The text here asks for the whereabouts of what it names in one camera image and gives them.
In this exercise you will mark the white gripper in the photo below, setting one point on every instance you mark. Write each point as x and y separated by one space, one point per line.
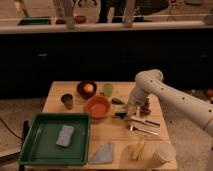
132 109

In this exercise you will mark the black and white eraser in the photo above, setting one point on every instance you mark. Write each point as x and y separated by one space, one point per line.
121 113

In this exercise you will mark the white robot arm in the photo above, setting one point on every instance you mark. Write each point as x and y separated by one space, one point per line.
198 111

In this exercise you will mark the green pepper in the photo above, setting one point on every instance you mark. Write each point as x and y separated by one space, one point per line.
117 101

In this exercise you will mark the silver fork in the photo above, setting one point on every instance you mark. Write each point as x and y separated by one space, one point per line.
133 128

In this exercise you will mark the green cup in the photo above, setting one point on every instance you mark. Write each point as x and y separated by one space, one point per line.
107 89

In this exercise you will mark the orange bowl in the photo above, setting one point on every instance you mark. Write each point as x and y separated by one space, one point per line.
97 107

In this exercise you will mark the wooden table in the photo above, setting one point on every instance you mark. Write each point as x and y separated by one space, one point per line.
112 129

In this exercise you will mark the yellow banana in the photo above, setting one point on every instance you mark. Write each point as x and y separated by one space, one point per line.
138 149

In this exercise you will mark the egg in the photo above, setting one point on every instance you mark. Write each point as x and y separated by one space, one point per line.
88 88

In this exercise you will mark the dark brown bowl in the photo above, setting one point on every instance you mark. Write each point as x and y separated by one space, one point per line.
82 93

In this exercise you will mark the blue-grey cloth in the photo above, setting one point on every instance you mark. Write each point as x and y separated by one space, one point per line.
103 155

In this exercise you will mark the dark grey cup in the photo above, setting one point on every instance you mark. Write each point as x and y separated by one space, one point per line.
67 100

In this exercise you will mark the blue sponge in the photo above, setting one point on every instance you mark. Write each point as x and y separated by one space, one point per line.
64 136

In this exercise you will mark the green plastic tray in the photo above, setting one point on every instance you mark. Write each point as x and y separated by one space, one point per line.
40 148

